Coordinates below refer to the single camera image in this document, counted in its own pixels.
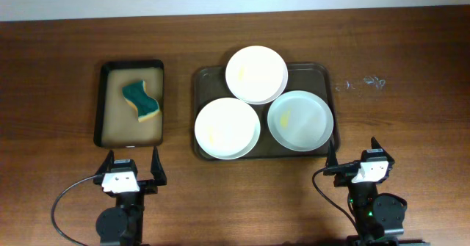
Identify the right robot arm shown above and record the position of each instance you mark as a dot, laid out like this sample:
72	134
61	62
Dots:
377	217

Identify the dark brown serving tray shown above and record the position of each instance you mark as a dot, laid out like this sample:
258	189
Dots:
209	84

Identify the black tray with brown liquid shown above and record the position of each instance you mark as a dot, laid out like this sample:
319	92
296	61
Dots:
116	124

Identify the white plate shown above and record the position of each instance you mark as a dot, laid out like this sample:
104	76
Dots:
256	74
227	128

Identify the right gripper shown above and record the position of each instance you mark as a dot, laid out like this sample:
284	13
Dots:
345	175

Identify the pale blue plate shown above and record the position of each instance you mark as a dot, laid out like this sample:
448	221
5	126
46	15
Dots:
300	121

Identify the green and yellow sponge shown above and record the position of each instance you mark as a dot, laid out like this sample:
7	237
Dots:
136	96

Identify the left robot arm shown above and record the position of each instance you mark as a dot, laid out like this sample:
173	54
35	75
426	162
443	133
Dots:
122	224

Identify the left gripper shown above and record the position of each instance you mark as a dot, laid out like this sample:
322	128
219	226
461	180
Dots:
150	187

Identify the white plate top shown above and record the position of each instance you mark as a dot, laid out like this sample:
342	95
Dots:
256	74

